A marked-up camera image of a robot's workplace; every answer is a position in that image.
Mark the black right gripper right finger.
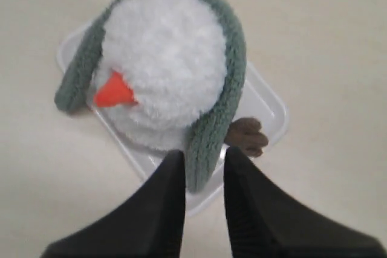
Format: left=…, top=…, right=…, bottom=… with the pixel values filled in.
left=224, top=147, right=386, bottom=257

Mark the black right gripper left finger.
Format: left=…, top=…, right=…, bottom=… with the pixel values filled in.
left=42, top=150, right=185, bottom=257

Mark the green fuzzy scarf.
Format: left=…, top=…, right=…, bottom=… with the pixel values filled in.
left=54, top=0, right=247, bottom=193

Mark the white plastic tray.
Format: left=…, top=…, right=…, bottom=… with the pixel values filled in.
left=56, top=22, right=289, bottom=216

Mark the white plush snowman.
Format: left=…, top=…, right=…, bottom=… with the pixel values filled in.
left=93, top=0, right=268, bottom=157

